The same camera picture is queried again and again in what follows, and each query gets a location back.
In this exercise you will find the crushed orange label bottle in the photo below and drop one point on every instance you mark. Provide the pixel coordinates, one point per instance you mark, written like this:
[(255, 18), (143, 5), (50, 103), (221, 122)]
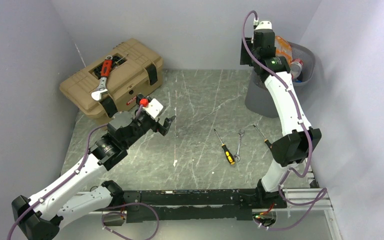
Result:
[(283, 49)]

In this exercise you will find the tan plastic toolbox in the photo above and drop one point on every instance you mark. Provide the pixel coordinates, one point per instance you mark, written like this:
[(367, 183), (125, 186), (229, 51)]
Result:
[(136, 69)]

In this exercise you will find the silver open-end wrench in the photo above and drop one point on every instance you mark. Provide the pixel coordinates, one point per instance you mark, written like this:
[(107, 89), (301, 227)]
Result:
[(236, 156)]

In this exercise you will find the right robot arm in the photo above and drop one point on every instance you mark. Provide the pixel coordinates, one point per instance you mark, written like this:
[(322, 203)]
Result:
[(293, 151)]

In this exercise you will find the yellow black screwdriver right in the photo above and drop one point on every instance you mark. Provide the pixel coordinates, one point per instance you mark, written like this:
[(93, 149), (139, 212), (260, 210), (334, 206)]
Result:
[(265, 139)]

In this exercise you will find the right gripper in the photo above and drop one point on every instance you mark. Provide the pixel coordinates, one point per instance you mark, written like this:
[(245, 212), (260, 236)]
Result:
[(245, 59)]

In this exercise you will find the small red cap bottle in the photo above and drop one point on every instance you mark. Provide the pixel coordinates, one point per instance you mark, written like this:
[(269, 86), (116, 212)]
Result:
[(296, 67)]

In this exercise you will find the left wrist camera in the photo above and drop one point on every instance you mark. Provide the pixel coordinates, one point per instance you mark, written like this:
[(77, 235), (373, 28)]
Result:
[(149, 105)]

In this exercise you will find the red adjustable wrench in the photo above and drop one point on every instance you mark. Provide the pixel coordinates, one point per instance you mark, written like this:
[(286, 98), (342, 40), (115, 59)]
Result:
[(102, 90)]

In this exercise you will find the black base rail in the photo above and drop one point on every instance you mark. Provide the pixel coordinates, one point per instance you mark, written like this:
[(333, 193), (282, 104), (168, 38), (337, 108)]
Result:
[(197, 204)]

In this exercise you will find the yellow black screwdriver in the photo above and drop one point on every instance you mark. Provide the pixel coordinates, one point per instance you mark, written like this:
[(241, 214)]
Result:
[(265, 139), (227, 153)]

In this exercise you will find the yellow black screwdriver left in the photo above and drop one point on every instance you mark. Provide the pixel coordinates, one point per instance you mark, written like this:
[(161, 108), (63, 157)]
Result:
[(227, 153)]

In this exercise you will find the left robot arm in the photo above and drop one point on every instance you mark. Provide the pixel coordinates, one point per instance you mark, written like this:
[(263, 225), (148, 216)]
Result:
[(42, 215)]

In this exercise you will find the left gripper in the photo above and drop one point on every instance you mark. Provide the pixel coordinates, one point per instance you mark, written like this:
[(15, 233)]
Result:
[(162, 129)]

